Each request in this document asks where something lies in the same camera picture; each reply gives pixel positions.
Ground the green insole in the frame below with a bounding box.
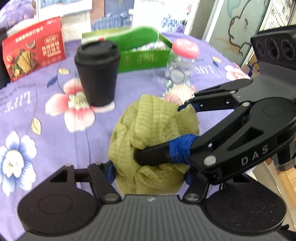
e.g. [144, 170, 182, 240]
[105, 26, 159, 51]

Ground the yellow-green knitted cloth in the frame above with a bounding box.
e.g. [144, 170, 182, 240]
[108, 94, 199, 196]

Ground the dark blue bedroom poster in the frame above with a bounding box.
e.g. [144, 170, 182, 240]
[91, 0, 134, 31]

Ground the green white storage box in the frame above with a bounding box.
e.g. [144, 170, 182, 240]
[81, 28, 172, 73]

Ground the person's hand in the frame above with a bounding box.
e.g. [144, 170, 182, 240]
[264, 135, 296, 165]

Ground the blue bedding poster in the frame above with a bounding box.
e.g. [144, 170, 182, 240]
[36, 0, 92, 21]

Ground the purple floral tablecloth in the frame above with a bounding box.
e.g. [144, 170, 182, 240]
[0, 32, 253, 240]

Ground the black coffee cup with lid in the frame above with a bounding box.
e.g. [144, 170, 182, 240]
[74, 40, 121, 107]

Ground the purple bedding poster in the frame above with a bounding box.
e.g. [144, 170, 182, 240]
[1, 0, 36, 30]

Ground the clear jar pink lid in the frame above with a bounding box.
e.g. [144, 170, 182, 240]
[163, 38, 200, 88]

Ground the red snack box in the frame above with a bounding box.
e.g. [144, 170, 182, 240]
[2, 16, 66, 82]

